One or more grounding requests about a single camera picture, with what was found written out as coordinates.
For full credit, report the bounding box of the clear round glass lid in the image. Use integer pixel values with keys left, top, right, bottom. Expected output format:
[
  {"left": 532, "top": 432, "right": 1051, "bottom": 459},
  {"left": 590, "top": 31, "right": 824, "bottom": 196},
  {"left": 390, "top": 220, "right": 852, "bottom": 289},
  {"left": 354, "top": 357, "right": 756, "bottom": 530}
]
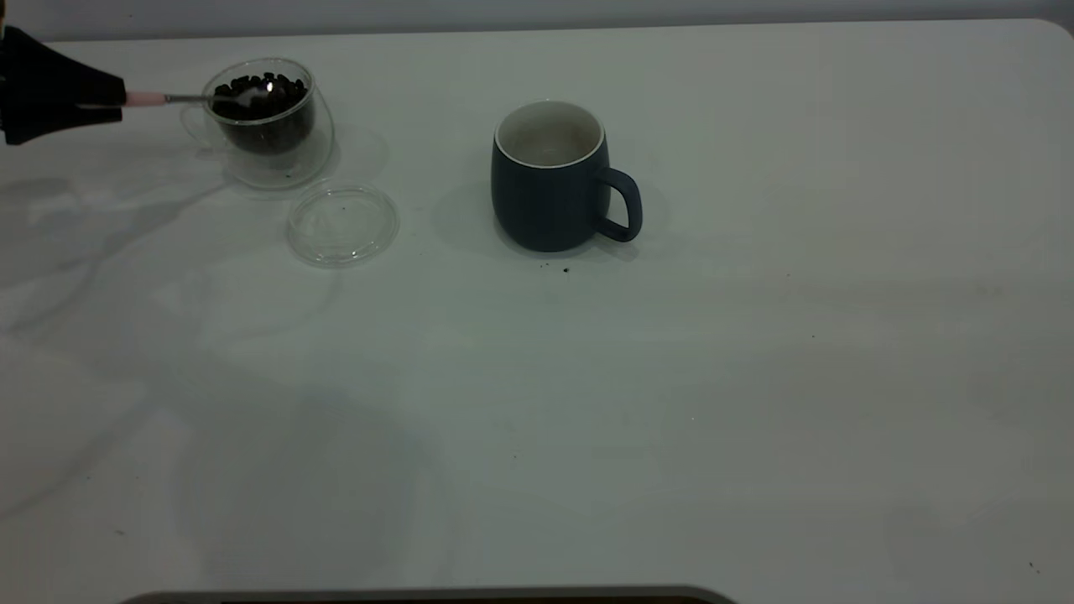
[{"left": 285, "top": 183, "right": 401, "bottom": 269}]

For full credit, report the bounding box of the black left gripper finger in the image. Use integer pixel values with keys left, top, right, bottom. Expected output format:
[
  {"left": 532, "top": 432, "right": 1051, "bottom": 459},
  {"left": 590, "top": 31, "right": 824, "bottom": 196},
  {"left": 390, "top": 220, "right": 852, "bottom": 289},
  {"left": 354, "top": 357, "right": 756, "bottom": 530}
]
[
  {"left": 0, "top": 25, "right": 128, "bottom": 108},
  {"left": 0, "top": 104, "right": 127, "bottom": 148}
]

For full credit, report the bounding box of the metal spoon with pink handle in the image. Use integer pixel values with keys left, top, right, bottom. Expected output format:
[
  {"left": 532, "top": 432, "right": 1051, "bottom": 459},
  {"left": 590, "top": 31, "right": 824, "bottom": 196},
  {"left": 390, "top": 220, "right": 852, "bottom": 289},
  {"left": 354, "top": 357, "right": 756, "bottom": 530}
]
[{"left": 124, "top": 80, "right": 274, "bottom": 110}]

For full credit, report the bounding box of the dark grey ceramic mug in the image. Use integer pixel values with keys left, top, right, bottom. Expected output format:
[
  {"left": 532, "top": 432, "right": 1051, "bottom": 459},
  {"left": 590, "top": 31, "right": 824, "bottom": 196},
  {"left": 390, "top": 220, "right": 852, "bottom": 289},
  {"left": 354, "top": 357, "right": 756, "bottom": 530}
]
[{"left": 491, "top": 101, "right": 644, "bottom": 254}]

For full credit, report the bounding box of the clear double-wall glass cup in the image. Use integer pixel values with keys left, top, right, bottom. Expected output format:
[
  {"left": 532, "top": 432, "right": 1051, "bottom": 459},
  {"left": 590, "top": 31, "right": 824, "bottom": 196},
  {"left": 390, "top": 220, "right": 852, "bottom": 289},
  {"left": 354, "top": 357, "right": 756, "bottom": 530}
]
[{"left": 179, "top": 57, "right": 336, "bottom": 192}]

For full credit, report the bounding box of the pile of dark coffee beans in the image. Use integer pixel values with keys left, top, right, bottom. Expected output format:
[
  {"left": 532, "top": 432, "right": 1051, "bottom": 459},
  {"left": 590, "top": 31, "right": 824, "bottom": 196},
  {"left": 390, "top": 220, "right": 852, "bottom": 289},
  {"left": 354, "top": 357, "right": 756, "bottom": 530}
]
[{"left": 210, "top": 72, "right": 316, "bottom": 156}]

